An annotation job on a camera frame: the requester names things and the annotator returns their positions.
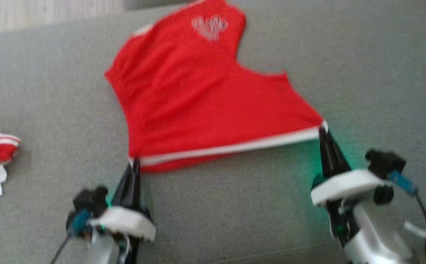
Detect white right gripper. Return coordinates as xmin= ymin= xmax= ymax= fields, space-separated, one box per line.
xmin=310 ymin=126 xmax=386 ymax=247

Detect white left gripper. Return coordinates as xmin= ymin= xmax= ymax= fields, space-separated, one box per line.
xmin=89 ymin=158 xmax=157 ymax=264

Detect red shirt with white trim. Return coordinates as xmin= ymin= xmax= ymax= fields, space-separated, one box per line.
xmin=104 ymin=0 xmax=329 ymax=173

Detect black cable with blue plug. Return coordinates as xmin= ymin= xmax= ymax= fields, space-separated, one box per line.
xmin=49 ymin=209 xmax=91 ymax=264
xmin=388 ymin=170 xmax=426 ymax=264

